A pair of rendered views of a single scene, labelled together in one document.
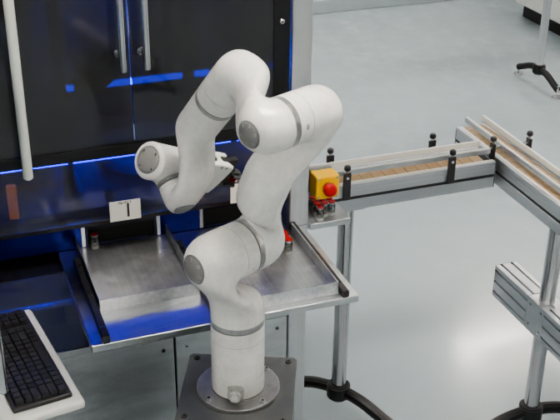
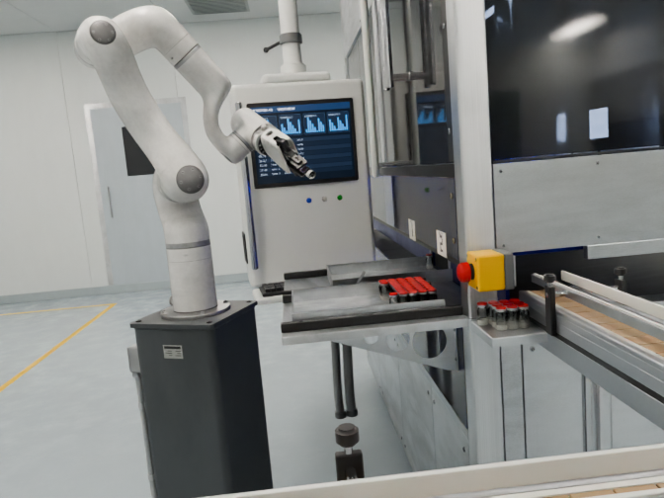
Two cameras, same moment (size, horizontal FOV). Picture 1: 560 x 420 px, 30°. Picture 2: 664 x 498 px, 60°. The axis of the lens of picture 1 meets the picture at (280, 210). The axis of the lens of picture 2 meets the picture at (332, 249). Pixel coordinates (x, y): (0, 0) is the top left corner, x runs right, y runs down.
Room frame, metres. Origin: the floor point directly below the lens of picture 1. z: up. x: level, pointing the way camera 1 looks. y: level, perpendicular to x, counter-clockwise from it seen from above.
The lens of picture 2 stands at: (2.76, -1.30, 1.22)
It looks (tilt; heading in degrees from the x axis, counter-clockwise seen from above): 8 degrees down; 107
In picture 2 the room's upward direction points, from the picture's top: 5 degrees counter-clockwise
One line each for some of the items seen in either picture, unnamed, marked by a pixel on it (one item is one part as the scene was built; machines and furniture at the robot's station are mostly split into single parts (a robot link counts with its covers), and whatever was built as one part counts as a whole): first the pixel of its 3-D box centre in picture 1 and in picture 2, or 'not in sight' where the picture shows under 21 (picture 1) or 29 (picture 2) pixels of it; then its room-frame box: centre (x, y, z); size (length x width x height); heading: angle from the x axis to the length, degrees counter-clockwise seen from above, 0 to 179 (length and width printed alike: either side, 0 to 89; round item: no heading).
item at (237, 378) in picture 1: (237, 355); (192, 279); (1.93, 0.09, 0.95); 0.19 x 0.19 x 0.18
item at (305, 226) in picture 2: not in sight; (302, 178); (2.02, 0.85, 1.19); 0.50 x 0.19 x 0.78; 28
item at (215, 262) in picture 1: (225, 279); (180, 202); (1.91, 0.11, 1.16); 0.19 x 0.12 x 0.24; 134
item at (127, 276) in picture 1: (135, 265); (385, 272); (2.41, 0.39, 0.90); 0.34 x 0.26 x 0.04; 20
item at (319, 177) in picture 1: (323, 182); (488, 270); (2.73, -0.13, 0.99); 0.08 x 0.07 x 0.07; 20
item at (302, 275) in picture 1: (269, 264); (362, 300); (2.43, 0.03, 0.90); 0.34 x 0.26 x 0.04; 20
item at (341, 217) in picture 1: (322, 213); (514, 330); (2.77, -0.13, 0.87); 0.14 x 0.13 x 0.02; 20
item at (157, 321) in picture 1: (203, 276); (371, 294); (2.41, 0.20, 0.87); 0.70 x 0.48 x 0.02; 110
